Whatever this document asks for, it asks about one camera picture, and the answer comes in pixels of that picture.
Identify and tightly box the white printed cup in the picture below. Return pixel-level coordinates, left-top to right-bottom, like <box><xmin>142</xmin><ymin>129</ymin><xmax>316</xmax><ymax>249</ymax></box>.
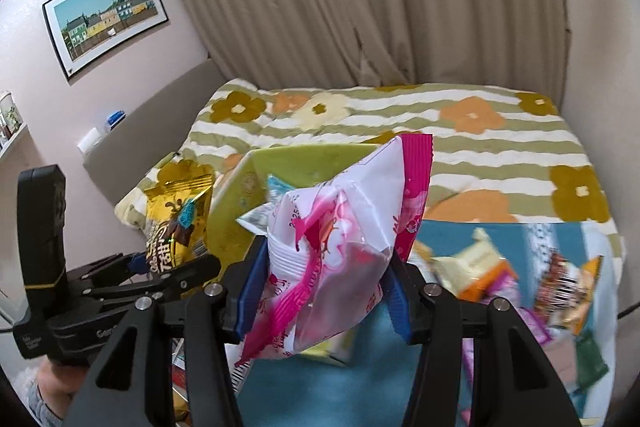
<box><xmin>0</xmin><ymin>90</ymin><xmax>26</xmax><ymax>144</ymax></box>

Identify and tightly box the flowered striped blanket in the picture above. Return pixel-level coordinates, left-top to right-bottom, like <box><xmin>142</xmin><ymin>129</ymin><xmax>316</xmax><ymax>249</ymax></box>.
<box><xmin>114</xmin><ymin>78</ymin><xmax>627</xmax><ymax>259</ymax></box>

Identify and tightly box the framed picture of houses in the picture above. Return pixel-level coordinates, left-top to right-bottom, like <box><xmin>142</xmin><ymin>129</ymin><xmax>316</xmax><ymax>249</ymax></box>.
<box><xmin>42</xmin><ymin>0</ymin><xmax>169</xmax><ymax>82</ymax></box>

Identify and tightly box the gold snack packet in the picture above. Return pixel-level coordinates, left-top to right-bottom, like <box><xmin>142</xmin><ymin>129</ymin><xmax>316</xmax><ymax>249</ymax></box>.
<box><xmin>144</xmin><ymin>173</ymin><xmax>216</xmax><ymax>279</ymax></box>

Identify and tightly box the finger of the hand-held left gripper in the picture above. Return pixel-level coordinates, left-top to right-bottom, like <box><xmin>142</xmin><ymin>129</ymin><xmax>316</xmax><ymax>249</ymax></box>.
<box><xmin>86</xmin><ymin>254</ymin><xmax>222</xmax><ymax>308</ymax></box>
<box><xmin>65</xmin><ymin>252</ymin><xmax>151</xmax><ymax>292</ymax></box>

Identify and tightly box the green cardboard box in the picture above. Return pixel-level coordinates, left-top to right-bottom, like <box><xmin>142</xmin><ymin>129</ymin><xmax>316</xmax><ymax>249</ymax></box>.
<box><xmin>205</xmin><ymin>142</ymin><xmax>392</xmax><ymax>368</ymax></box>

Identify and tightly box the red snack packet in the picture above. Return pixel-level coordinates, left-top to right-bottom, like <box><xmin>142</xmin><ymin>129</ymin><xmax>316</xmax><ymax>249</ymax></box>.
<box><xmin>172</xmin><ymin>366</ymin><xmax>192</xmax><ymax>397</ymax></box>

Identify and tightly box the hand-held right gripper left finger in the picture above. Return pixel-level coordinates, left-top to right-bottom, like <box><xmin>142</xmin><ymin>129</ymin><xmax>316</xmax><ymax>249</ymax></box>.
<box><xmin>62</xmin><ymin>234</ymin><xmax>271</xmax><ymax>427</ymax></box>

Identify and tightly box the blue patterned tablecloth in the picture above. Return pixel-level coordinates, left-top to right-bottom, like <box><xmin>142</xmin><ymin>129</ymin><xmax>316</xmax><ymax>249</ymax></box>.
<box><xmin>170</xmin><ymin>221</ymin><xmax>617</xmax><ymax>427</ymax></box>

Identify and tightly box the white small box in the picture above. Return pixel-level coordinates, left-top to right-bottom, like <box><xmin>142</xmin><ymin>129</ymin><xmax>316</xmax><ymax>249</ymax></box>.
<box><xmin>77</xmin><ymin>127</ymin><xmax>106</xmax><ymax>154</ymax></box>

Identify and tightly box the plain silver snack packet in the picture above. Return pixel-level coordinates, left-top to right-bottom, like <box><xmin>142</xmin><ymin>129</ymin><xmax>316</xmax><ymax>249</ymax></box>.
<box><xmin>236</xmin><ymin>204</ymin><xmax>273</xmax><ymax>236</ymax></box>

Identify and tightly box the grey padded headboard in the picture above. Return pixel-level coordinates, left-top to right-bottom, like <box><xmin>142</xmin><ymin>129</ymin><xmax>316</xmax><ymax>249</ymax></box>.
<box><xmin>82</xmin><ymin>57</ymin><xmax>232</xmax><ymax>229</ymax></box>

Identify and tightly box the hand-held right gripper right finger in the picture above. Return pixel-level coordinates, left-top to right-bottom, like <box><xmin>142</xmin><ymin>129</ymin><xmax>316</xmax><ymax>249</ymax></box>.
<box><xmin>382</xmin><ymin>257</ymin><xmax>583</xmax><ymax>427</ymax></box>

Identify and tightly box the white wall shelf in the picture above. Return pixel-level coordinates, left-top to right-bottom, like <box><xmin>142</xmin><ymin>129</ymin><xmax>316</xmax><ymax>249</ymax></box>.
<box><xmin>0</xmin><ymin>122</ymin><xmax>29</xmax><ymax>164</ymax></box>

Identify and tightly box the green snack packet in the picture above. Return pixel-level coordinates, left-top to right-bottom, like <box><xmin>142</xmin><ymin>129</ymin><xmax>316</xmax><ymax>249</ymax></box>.
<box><xmin>574</xmin><ymin>334</ymin><xmax>612</xmax><ymax>392</ymax></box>

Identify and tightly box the pink and white snack packet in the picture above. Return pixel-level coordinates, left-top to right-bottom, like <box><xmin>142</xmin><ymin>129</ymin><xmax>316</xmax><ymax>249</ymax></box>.
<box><xmin>235</xmin><ymin>132</ymin><xmax>434</xmax><ymax>368</ymax></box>

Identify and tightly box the purple snack packet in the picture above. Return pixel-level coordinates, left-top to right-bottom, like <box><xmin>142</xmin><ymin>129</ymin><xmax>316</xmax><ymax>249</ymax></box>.
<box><xmin>519</xmin><ymin>307</ymin><xmax>554</xmax><ymax>347</ymax></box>

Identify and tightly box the person's left forearm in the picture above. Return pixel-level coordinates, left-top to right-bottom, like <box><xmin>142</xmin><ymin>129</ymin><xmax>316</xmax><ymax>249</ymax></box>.
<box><xmin>27</xmin><ymin>353</ymin><xmax>97</xmax><ymax>424</ymax></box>

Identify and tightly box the orange and cream snack packet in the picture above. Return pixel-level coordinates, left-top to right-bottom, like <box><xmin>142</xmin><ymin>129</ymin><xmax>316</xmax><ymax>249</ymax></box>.
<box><xmin>432</xmin><ymin>228</ymin><xmax>518</xmax><ymax>304</ymax></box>

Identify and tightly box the brown striped snack packet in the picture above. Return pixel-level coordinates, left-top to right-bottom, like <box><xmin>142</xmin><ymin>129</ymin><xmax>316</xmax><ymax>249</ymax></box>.
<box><xmin>532</xmin><ymin>254</ymin><xmax>602</xmax><ymax>334</ymax></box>

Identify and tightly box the teal snack packet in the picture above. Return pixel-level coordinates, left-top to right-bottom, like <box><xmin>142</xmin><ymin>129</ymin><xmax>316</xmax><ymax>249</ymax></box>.
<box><xmin>267</xmin><ymin>174</ymin><xmax>302</xmax><ymax>204</ymax></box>

